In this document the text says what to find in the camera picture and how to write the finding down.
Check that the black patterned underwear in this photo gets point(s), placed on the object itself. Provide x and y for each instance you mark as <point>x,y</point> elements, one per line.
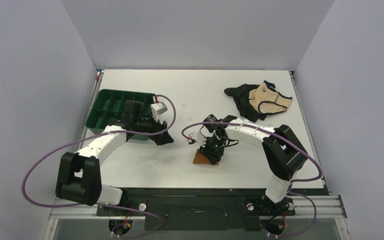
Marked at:
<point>240,96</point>

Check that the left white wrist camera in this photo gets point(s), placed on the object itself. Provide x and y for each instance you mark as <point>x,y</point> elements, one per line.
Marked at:
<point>157,109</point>

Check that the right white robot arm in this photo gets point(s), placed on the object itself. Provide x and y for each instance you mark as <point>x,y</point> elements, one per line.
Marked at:
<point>280,145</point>

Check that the brown underwear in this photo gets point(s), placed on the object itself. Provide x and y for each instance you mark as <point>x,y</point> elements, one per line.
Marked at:
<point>203,157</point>

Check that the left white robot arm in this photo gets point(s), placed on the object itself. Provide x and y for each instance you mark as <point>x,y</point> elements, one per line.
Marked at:
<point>79,176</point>

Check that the green compartment tray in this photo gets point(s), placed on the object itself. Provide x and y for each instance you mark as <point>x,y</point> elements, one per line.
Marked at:
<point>109,104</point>

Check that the aluminium frame rail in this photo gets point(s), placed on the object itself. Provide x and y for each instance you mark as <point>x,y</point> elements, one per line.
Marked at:
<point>327,206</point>

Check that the beige underwear with dark trim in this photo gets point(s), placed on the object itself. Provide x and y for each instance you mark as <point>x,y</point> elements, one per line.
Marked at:
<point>265,99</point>

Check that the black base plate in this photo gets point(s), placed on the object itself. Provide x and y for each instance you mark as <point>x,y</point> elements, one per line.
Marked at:
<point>199,210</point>

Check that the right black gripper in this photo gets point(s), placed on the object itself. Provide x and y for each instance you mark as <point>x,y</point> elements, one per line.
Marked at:
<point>210,153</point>

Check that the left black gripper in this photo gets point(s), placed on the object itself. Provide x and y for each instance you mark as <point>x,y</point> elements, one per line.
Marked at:
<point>163,138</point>

